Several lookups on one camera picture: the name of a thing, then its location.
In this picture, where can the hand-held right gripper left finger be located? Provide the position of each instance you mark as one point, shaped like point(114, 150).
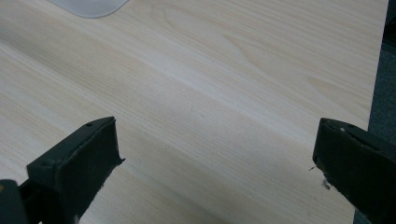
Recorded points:
point(77, 155)

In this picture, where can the clear plastic storage box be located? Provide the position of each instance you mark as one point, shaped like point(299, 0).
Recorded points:
point(90, 6)

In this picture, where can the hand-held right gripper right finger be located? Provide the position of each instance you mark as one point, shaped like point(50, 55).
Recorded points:
point(355, 155)

